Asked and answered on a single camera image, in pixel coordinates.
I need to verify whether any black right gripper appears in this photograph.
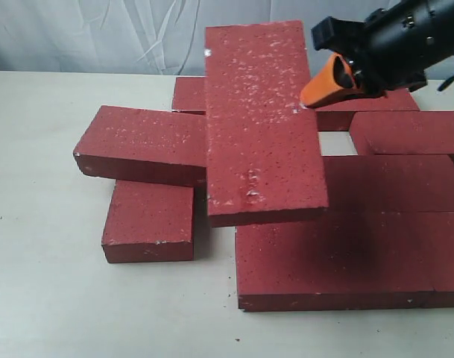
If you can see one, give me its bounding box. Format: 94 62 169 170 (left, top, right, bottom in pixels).
300 1 454 109

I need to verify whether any red brick with white chip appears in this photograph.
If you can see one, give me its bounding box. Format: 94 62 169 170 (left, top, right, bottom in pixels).
204 20 329 227

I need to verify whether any red brick front large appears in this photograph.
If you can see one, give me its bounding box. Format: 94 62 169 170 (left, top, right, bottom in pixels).
235 213 433 312

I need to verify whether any light blue backdrop cloth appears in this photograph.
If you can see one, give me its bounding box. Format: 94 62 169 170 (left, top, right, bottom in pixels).
0 0 392 75

